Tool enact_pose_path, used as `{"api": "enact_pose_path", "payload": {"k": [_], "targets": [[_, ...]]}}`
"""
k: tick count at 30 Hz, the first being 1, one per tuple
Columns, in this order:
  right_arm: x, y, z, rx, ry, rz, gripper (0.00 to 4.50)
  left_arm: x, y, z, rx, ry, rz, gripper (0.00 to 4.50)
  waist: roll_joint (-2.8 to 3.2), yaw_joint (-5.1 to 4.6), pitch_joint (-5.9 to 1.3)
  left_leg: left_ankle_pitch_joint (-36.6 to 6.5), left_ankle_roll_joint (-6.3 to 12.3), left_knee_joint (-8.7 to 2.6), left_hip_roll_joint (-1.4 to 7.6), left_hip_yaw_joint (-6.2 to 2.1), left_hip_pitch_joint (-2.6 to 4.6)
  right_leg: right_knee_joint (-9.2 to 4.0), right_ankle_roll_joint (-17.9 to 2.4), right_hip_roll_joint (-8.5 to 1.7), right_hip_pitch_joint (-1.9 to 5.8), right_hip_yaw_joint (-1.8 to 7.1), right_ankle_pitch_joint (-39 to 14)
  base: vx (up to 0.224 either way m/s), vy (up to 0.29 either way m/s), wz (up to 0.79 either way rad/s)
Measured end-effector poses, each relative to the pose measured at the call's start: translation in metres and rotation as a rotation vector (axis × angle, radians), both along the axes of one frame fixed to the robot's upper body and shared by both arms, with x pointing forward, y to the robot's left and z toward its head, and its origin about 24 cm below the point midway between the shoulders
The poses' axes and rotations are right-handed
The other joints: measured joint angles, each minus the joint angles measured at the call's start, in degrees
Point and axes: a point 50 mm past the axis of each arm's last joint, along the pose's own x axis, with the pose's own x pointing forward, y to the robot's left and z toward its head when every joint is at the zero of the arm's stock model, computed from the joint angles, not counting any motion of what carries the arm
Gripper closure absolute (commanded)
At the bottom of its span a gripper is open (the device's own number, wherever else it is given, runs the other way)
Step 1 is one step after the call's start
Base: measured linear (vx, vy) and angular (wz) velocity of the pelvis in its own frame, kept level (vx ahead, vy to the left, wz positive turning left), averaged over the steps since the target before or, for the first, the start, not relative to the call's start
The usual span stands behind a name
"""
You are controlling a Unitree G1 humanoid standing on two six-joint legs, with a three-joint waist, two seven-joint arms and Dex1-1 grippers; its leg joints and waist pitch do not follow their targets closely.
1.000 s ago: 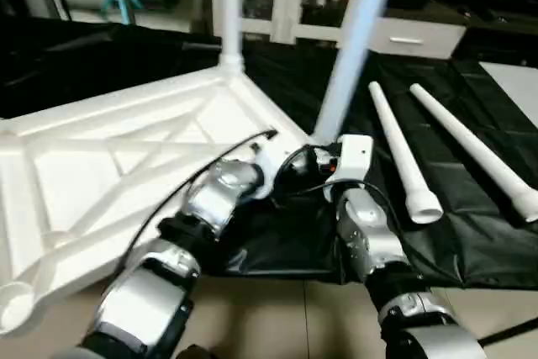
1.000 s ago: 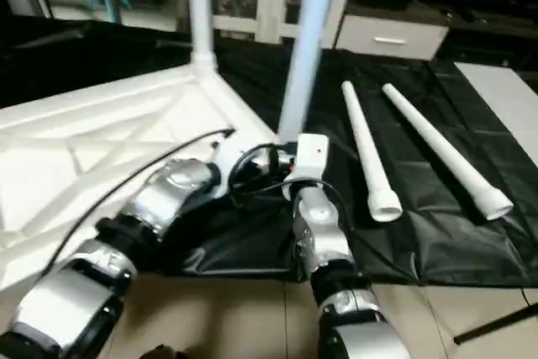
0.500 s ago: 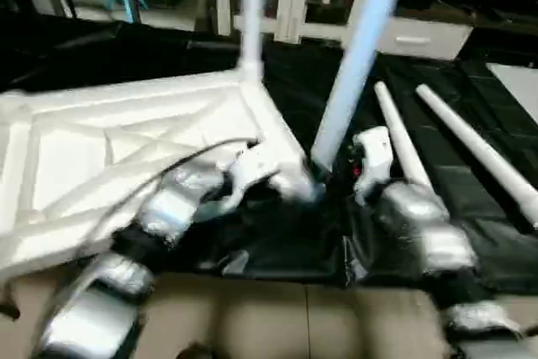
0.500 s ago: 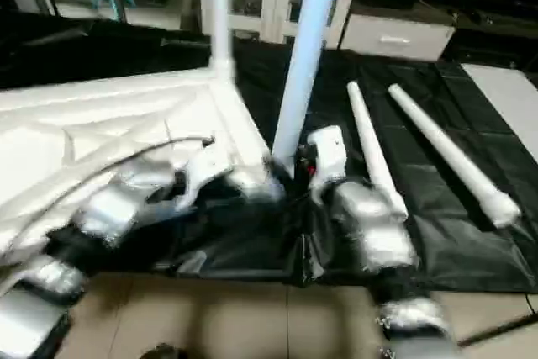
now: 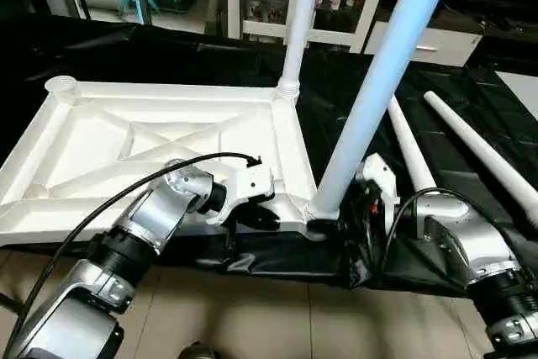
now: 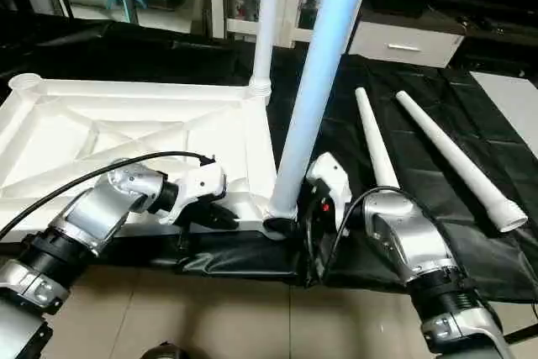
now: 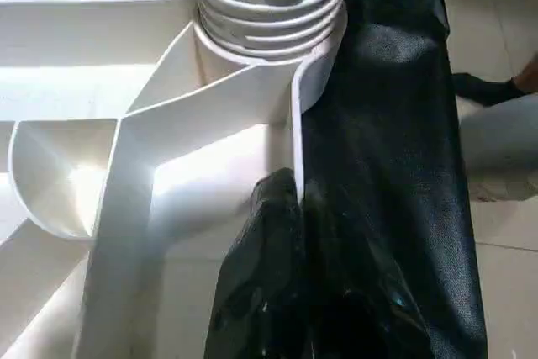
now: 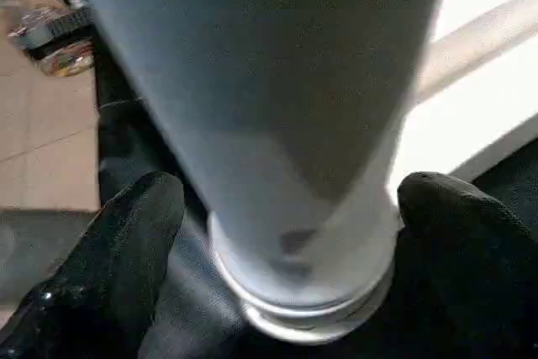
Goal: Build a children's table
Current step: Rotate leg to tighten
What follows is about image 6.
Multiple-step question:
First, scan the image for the white plastic table leg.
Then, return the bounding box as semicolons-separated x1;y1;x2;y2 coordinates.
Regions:
265;0;376;234
354;87;403;200
249;0;285;99
395;91;529;234

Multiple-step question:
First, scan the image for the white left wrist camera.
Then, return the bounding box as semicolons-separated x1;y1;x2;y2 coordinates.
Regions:
160;161;229;227

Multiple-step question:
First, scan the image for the light blue stand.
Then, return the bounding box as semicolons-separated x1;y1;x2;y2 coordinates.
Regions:
109;0;154;20

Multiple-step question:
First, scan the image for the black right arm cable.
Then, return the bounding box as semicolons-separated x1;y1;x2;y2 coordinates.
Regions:
304;184;406;286

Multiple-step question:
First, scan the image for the black mat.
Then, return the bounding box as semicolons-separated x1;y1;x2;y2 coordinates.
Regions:
0;13;538;303

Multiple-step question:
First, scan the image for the white drawer unit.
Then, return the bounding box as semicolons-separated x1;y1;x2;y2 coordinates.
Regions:
349;18;467;69

